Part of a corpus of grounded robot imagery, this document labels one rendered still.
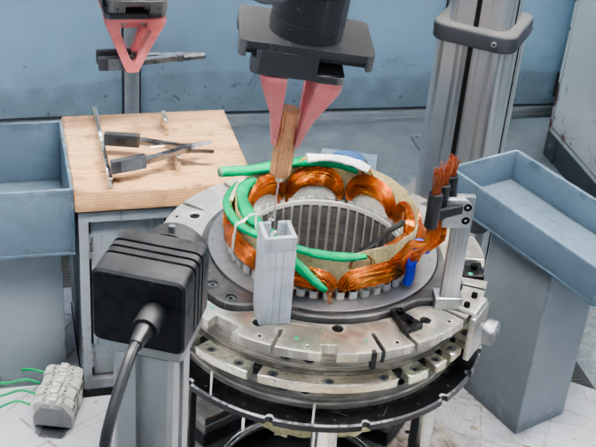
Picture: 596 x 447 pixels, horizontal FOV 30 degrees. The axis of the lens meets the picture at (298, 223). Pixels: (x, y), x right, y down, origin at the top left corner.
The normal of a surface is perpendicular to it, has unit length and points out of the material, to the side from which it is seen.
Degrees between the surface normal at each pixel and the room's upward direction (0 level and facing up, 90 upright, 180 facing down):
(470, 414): 0
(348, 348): 0
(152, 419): 90
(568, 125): 88
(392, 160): 0
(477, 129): 90
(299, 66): 93
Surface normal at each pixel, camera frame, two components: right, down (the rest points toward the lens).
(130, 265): 0.07, -0.85
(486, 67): -0.42, 0.44
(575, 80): -0.97, 0.10
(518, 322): -0.84, 0.22
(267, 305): 0.24, 0.52
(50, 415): -0.07, 0.52
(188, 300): 0.97, 0.18
